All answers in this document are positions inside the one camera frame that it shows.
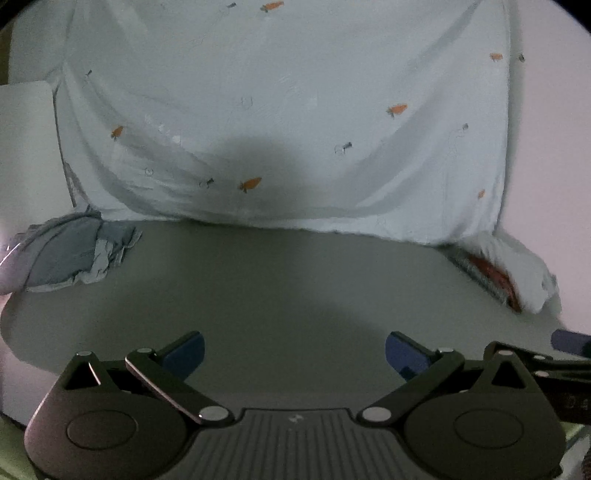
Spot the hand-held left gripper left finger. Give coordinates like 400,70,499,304
60,330,234,428

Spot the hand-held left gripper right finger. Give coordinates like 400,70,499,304
358,330,541,428

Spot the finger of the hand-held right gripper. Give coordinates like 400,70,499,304
485,340,591,378
551,328,591,359

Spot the red and white fluffy garment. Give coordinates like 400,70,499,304
442,230,560,315

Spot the grey mat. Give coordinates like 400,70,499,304
0,216,570,416

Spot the grey blue crumpled garment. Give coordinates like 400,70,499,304
8,210,144,294

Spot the pink bed sheet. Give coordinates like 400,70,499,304
496,0,591,340

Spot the light green cloth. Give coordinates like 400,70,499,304
0,413,42,480

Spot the carrot print light sheet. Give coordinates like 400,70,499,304
54,0,528,246

